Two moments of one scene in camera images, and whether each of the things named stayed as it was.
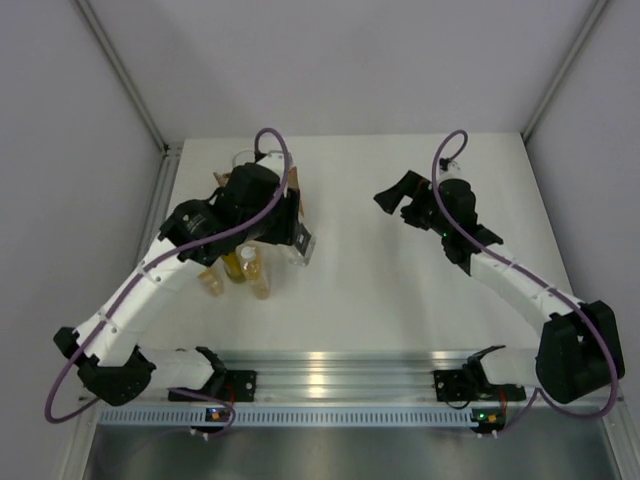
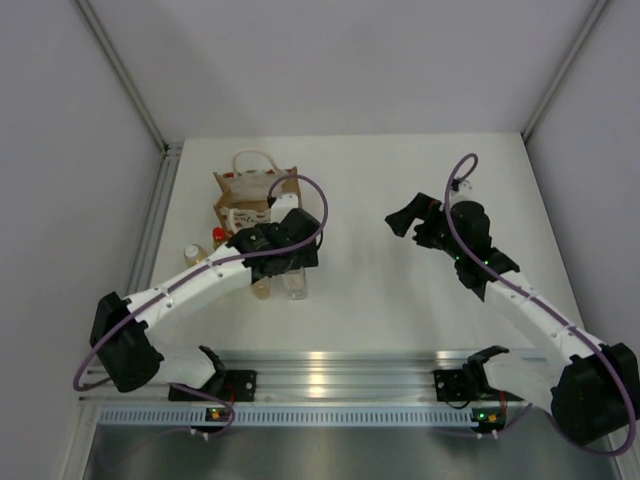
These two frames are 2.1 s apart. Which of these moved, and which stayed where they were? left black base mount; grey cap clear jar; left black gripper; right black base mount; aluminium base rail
Moved: left black gripper; grey cap clear jar
Stayed: aluminium base rail; left black base mount; right black base mount
